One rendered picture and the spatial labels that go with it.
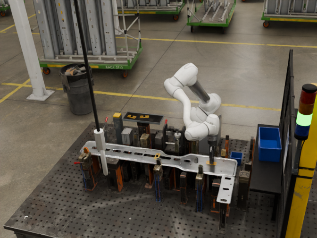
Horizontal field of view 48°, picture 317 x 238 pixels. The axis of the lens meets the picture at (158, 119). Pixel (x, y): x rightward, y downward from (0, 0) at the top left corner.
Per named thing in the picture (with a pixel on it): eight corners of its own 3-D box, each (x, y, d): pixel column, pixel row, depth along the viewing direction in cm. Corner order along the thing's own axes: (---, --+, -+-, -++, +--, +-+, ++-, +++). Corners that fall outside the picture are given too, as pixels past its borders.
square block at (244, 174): (236, 210, 289) (238, 176, 270) (237, 203, 296) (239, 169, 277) (246, 212, 287) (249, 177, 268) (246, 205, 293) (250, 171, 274)
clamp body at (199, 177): (192, 211, 291) (192, 179, 273) (195, 201, 300) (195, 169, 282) (203, 213, 288) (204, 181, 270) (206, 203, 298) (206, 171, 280)
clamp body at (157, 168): (152, 201, 303) (149, 170, 285) (156, 191, 313) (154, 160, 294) (163, 203, 300) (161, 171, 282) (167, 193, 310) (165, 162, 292)
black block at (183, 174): (178, 205, 298) (177, 178, 282) (181, 196, 306) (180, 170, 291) (187, 207, 296) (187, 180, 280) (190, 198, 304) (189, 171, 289)
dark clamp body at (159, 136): (154, 172, 335) (151, 139, 315) (158, 163, 346) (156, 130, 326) (165, 174, 332) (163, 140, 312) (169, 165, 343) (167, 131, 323)
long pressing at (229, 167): (76, 155, 317) (76, 153, 316) (87, 140, 335) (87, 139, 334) (234, 178, 279) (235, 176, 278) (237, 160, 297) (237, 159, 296)
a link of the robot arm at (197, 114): (195, 130, 369) (180, 115, 365) (207, 117, 368) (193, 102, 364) (198, 132, 352) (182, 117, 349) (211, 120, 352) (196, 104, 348)
